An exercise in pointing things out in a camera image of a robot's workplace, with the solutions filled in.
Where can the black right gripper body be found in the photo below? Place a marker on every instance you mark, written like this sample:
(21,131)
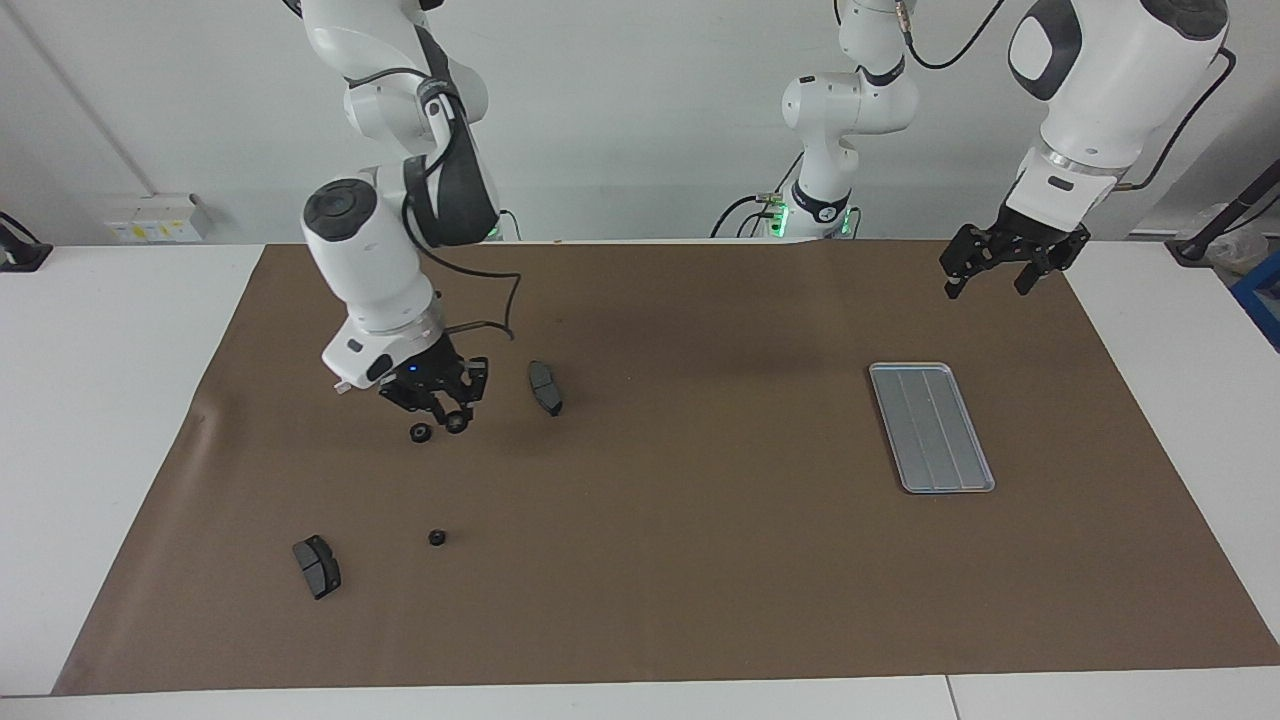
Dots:
(425,372)

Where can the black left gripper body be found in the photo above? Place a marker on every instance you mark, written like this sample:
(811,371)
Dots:
(1035,240)

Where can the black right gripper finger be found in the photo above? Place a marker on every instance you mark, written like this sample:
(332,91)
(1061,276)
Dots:
(473,385)
(415,402)

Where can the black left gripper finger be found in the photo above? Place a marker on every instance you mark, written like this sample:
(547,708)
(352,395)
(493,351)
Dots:
(1040,270)
(962,255)

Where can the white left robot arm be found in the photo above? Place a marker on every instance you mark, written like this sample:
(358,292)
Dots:
(1100,80)

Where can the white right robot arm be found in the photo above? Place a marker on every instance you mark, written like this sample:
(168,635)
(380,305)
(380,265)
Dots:
(370,260)

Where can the silver metal tray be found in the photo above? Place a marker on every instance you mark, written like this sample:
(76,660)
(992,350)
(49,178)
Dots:
(950,460)

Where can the dark grey brake pad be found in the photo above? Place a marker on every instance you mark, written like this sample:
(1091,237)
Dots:
(318,568)
(546,390)

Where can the black pole stand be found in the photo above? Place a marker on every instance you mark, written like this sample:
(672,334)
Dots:
(1225,215)

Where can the clear plastic bag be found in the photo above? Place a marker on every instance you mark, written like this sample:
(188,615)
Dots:
(1240,250)

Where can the blue crate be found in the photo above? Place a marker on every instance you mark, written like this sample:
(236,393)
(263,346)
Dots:
(1265,295)

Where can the brown table mat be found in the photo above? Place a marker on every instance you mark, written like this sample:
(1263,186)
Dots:
(700,550)

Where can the black table clamp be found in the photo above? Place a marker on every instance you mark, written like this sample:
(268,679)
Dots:
(25,258)

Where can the white wall socket box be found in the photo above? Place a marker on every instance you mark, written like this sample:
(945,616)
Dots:
(160,220)

